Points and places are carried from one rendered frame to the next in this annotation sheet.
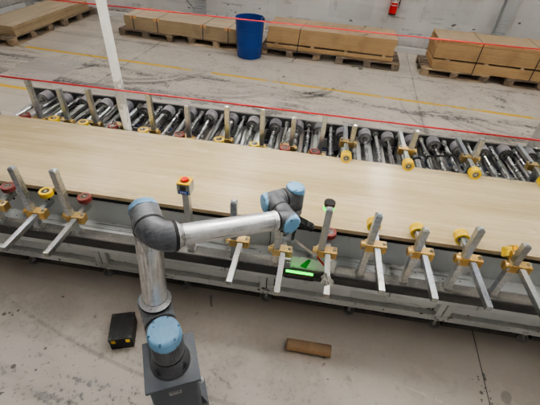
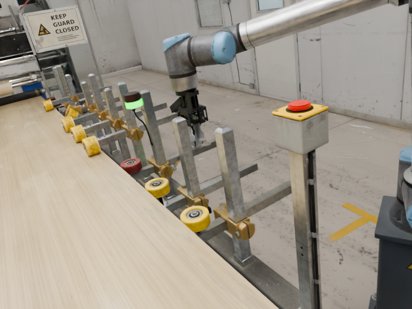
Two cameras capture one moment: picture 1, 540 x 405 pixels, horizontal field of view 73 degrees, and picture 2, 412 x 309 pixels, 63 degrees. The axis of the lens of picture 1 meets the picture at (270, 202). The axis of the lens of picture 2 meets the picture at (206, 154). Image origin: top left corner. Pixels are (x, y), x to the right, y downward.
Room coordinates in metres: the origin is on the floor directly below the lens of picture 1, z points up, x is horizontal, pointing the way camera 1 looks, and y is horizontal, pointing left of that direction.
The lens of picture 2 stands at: (1.97, 0.82, 1.42)
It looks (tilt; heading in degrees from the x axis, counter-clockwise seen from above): 24 degrees down; 236
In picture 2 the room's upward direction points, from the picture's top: 11 degrees counter-clockwise
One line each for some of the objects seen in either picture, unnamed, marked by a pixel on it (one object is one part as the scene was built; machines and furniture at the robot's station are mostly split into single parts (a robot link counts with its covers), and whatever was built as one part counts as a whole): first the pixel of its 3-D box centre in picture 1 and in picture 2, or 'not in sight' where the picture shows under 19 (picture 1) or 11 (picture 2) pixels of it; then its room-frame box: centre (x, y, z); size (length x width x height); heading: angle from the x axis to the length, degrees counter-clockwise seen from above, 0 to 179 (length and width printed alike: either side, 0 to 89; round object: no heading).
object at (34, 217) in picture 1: (29, 222); not in sight; (1.51, 1.40, 0.82); 0.44 x 0.03 x 0.04; 174
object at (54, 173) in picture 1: (65, 202); not in sight; (1.58, 1.19, 0.94); 0.04 x 0.04 x 0.48; 84
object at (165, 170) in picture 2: (324, 251); (159, 167); (1.43, -0.33, 0.85); 0.14 x 0.06 x 0.05; 84
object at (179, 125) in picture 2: (277, 242); (192, 183); (1.46, -0.06, 0.87); 0.04 x 0.04 x 0.48; 84
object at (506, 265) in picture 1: (516, 267); (91, 107); (1.33, -1.33, 0.95); 0.14 x 0.06 x 0.05; 84
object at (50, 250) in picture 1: (69, 227); not in sight; (1.49, 1.15, 0.83); 0.44 x 0.03 x 0.04; 174
